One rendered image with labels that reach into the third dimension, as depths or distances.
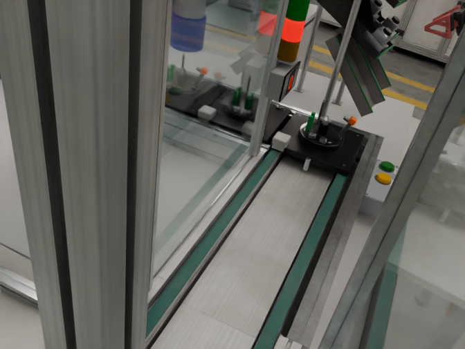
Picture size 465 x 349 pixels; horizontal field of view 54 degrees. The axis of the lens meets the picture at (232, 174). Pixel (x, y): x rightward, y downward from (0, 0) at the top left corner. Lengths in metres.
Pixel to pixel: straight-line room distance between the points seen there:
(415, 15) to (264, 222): 4.53
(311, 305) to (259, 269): 0.15
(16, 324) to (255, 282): 0.49
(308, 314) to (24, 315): 0.57
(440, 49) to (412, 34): 0.34
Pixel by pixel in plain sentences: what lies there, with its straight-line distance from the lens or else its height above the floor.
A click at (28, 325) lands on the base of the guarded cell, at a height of 0.86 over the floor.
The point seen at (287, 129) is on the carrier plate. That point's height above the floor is 0.97.
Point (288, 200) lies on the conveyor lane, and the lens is 1.25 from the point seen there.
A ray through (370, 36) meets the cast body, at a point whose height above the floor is 1.24.
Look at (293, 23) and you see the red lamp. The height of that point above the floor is 1.35.
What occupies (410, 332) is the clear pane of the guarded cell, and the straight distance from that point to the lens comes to 0.24.
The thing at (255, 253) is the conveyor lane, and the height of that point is 0.92.
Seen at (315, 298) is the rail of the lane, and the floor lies 0.95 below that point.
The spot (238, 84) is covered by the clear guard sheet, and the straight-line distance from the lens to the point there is 0.98.
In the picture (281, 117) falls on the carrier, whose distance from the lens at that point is 1.52.
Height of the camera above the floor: 1.68
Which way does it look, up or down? 36 degrees down
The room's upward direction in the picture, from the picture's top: 11 degrees clockwise
